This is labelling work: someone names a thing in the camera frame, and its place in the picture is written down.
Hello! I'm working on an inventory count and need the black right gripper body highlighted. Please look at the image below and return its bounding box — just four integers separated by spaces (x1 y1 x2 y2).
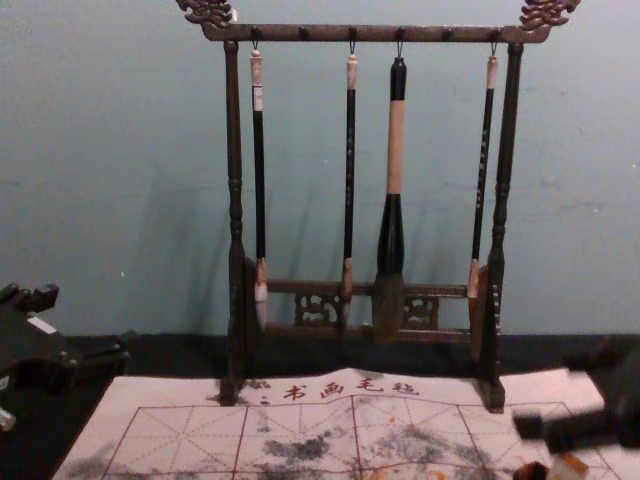
605 347 640 447

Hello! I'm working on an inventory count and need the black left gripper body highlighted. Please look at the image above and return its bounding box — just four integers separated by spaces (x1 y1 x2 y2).
0 305 80 397

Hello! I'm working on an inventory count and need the small white and orange block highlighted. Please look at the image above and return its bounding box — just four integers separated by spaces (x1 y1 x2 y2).
549 451 589 480

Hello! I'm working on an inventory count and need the small dark brown container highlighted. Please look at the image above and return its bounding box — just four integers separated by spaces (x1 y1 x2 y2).
516 459 549 480

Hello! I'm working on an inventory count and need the black table cloth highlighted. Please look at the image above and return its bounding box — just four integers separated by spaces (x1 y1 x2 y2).
0 328 640 480

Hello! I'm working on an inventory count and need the dark wooden brush rack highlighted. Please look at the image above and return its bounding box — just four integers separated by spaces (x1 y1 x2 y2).
175 0 584 414

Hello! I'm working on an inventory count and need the thin black calligraphy brush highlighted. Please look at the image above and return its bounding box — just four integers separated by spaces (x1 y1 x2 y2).
339 29 361 327
466 30 502 301

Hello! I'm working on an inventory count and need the thin brush with paper label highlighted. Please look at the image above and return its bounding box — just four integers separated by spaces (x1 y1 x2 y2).
247 29 270 334

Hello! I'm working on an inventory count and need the white felt mat, red grid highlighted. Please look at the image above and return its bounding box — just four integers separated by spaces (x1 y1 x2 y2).
51 366 609 480

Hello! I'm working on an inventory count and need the large black and tan brush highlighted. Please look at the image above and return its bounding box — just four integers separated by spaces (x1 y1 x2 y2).
371 30 410 347

